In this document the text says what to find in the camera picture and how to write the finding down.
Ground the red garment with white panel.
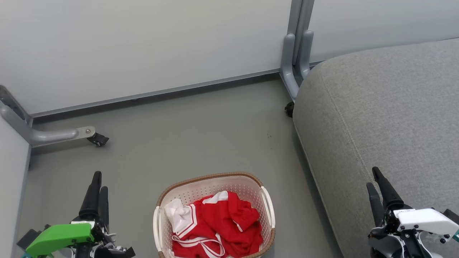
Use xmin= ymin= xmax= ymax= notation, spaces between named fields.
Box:
xmin=164 ymin=191 xmax=264 ymax=258

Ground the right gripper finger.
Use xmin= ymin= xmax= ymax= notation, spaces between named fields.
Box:
xmin=372 ymin=166 xmax=413 ymax=212
xmin=366 ymin=182 xmax=385 ymax=228

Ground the white woven-rim laundry basket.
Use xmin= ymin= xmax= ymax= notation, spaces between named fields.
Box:
xmin=153 ymin=172 xmax=276 ymax=258

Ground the long grey partition leg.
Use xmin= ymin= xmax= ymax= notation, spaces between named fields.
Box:
xmin=0 ymin=85 xmax=96 ymax=148

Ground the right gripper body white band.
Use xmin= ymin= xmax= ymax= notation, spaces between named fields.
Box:
xmin=368 ymin=206 xmax=459 ymax=258

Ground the grey fabric sofa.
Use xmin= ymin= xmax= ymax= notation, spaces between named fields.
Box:
xmin=292 ymin=38 xmax=459 ymax=258

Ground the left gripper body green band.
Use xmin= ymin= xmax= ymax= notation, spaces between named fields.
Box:
xmin=16 ymin=217 xmax=136 ymax=258

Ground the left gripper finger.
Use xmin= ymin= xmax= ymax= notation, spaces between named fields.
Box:
xmin=99 ymin=186 xmax=109 ymax=227
xmin=79 ymin=171 xmax=102 ymax=219

